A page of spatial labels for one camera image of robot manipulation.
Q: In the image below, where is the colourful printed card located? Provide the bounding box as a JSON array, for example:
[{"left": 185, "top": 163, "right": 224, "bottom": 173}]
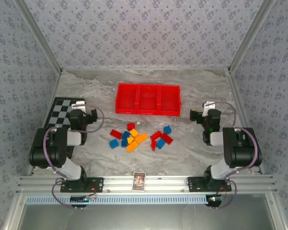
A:
[{"left": 132, "top": 172, "right": 146, "bottom": 192}]

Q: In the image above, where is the pale slotted cable duct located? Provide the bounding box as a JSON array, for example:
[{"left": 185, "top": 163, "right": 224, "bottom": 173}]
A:
[{"left": 25, "top": 194, "right": 207, "bottom": 205}]

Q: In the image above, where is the aluminium table side rail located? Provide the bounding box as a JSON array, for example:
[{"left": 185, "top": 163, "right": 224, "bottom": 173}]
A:
[
  {"left": 226, "top": 69, "right": 265, "bottom": 175},
  {"left": 27, "top": 69, "right": 63, "bottom": 176}
]

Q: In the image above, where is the aluminium frame post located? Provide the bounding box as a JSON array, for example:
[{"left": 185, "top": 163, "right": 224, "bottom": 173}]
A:
[
  {"left": 227, "top": 0, "right": 276, "bottom": 73},
  {"left": 15, "top": 0, "right": 63, "bottom": 73}
]

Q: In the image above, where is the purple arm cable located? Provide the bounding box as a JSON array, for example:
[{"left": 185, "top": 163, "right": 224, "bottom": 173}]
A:
[
  {"left": 210, "top": 101, "right": 259, "bottom": 210},
  {"left": 43, "top": 103, "right": 105, "bottom": 210}
]

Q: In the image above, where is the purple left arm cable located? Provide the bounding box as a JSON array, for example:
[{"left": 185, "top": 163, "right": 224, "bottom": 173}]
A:
[{"left": 43, "top": 103, "right": 105, "bottom": 210}]

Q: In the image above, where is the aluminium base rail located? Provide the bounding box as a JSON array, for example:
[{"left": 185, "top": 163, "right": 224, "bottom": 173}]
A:
[{"left": 16, "top": 175, "right": 278, "bottom": 194}]

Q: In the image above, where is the red plastic bin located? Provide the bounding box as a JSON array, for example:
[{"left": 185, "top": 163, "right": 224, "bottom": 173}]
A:
[
  {"left": 115, "top": 83, "right": 139, "bottom": 115},
  {"left": 158, "top": 85, "right": 183, "bottom": 116},
  {"left": 136, "top": 83, "right": 160, "bottom": 115}
]

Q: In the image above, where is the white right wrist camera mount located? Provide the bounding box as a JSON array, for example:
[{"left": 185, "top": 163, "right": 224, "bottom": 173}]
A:
[{"left": 202, "top": 101, "right": 218, "bottom": 118}]

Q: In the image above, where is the black grey checkerboard mat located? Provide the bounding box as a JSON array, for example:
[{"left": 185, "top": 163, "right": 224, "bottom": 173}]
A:
[{"left": 42, "top": 96, "right": 86, "bottom": 168}]

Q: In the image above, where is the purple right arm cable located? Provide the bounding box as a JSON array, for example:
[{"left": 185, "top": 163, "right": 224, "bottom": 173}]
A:
[{"left": 210, "top": 101, "right": 259, "bottom": 210}]

